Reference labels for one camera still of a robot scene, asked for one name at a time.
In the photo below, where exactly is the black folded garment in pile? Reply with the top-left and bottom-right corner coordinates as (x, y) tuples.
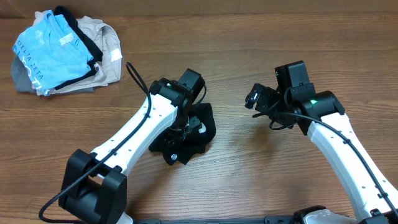
(54, 6), (103, 90)

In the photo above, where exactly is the black polo shirt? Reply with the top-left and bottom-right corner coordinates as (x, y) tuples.
(149, 103), (216, 166)

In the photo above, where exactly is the beige folded garment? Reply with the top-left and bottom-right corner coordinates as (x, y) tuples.
(34, 11), (122, 90)

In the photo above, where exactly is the grey folded garment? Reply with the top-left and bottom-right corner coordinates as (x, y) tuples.
(11, 56), (95, 94)

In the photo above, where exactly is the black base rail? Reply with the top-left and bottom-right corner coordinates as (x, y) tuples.
(133, 215), (295, 224)

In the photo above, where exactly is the light blue folded t-shirt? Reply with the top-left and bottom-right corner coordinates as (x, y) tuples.
(12, 10), (94, 96)

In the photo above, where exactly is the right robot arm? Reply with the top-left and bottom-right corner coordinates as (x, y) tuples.
(245, 60), (397, 223)

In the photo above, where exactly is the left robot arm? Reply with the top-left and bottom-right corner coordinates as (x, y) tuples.
(58, 68), (216, 223)

